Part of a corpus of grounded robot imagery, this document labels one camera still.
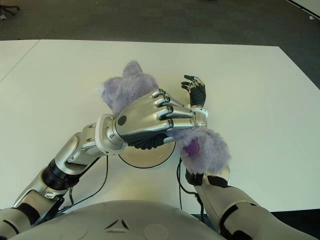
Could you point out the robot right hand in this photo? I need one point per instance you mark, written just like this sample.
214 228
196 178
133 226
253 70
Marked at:
198 96

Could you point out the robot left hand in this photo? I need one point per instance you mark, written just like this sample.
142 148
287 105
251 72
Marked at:
140 120

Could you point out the purple plush bunny doll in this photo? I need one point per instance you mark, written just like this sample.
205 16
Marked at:
212 152

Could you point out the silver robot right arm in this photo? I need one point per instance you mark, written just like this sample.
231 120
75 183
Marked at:
237 200

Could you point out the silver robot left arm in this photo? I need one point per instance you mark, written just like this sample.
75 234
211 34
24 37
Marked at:
75 150

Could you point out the white plate with black rim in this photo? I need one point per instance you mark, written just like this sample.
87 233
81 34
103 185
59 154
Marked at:
147 158

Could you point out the silver robot torso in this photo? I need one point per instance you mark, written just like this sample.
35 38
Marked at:
112 220

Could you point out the black office chair base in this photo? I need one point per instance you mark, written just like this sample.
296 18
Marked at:
10 10

